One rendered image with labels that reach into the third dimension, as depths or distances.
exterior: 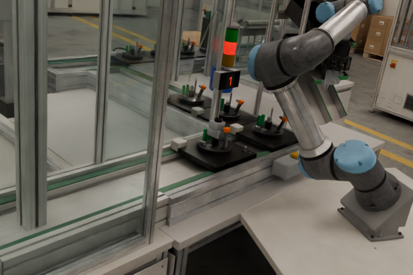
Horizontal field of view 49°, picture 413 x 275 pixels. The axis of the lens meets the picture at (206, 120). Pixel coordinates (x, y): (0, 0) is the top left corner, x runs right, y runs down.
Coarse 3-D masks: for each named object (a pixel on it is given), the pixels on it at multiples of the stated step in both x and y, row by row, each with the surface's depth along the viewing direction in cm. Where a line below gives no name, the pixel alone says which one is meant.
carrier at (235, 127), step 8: (272, 112) 203; (232, 128) 197; (240, 128) 197; (248, 128) 202; (256, 128) 196; (264, 128) 194; (272, 128) 200; (240, 136) 195; (248, 136) 193; (256, 136) 194; (264, 136) 193; (272, 136) 193; (280, 136) 195; (288, 136) 199; (256, 144) 190; (264, 144) 187; (272, 144) 188; (280, 144) 189
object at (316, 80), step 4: (284, 36) 214; (288, 36) 215; (292, 36) 217; (320, 64) 214; (316, 68) 215; (320, 68) 214; (308, 72) 204; (312, 72) 210; (316, 72) 212; (320, 72) 213; (308, 76) 204; (312, 76) 208; (316, 76) 209; (320, 76) 210; (312, 80) 203; (316, 80) 202; (320, 80) 203; (316, 84) 204
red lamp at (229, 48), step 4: (224, 44) 180; (228, 44) 179; (232, 44) 179; (236, 44) 180; (224, 48) 180; (228, 48) 179; (232, 48) 179; (224, 52) 181; (228, 52) 180; (232, 52) 180
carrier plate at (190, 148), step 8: (200, 136) 186; (192, 144) 177; (232, 144) 182; (184, 152) 170; (192, 152) 170; (200, 152) 171; (232, 152) 175; (240, 152) 176; (248, 152) 177; (192, 160) 168; (200, 160) 165; (208, 160) 165; (216, 160) 166; (224, 160) 167; (232, 160) 168; (240, 160) 170; (248, 160) 174; (208, 168) 163; (216, 168) 161; (224, 168) 164
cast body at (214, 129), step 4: (212, 120) 172; (216, 120) 171; (220, 120) 171; (212, 124) 172; (216, 124) 170; (220, 124) 171; (224, 124) 173; (208, 128) 173; (212, 128) 172; (216, 128) 170; (220, 128) 171; (208, 132) 174; (212, 132) 172; (216, 132) 171; (220, 132) 170; (212, 136) 173; (216, 136) 171; (220, 136) 171
